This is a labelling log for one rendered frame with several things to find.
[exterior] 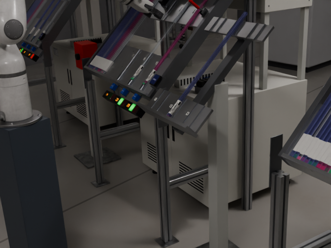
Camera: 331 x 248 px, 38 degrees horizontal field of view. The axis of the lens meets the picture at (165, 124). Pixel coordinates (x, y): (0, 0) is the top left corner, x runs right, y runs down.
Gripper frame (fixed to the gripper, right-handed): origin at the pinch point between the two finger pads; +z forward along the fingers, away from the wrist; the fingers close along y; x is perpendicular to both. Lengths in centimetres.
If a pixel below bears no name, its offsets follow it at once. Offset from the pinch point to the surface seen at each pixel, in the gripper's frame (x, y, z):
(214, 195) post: 59, -50, 36
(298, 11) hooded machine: -122, 157, 236
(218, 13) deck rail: -12.0, -21.0, 16.1
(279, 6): -33, -21, 46
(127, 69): 26.7, 10.9, 6.4
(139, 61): 21.3, 5.8, 7.4
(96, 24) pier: -33, 392, 154
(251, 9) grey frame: -21.5, -25.0, 28.0
